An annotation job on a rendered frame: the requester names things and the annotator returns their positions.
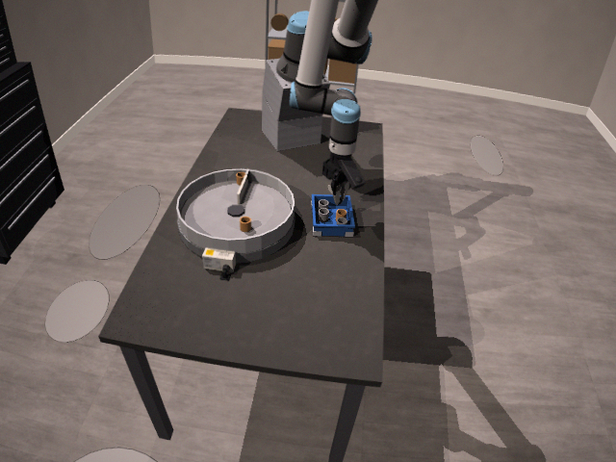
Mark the blue crate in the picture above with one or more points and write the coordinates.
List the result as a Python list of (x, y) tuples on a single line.
[(330, 228)]

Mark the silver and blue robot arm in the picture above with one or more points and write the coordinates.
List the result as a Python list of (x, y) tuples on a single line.
[(349, 43)]

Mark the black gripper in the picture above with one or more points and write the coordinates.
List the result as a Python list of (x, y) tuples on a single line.
[(340, 184)]

